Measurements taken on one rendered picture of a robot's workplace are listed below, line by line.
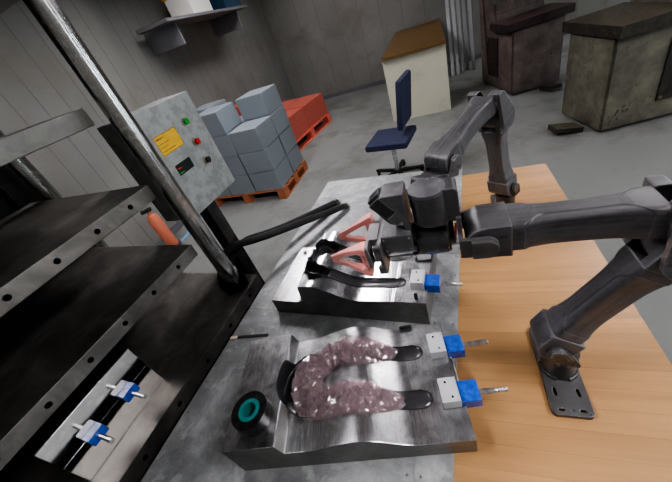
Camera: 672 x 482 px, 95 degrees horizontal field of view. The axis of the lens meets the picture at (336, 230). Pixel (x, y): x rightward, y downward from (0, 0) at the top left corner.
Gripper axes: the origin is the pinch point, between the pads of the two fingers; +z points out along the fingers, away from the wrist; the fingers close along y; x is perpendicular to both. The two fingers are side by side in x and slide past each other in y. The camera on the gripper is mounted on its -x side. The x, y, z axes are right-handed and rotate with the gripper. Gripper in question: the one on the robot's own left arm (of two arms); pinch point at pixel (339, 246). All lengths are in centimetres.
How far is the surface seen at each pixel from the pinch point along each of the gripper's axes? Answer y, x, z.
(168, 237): -162, 94, 266
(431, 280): -17.4, 29.4, -12.7
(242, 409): 21.0, 24.1, 25.7
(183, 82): -344, -26, 292
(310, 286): -14.1, 25.3, 21.1
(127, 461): 31, 39, 66
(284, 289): -20, 32, 36
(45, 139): -14, -33, 71
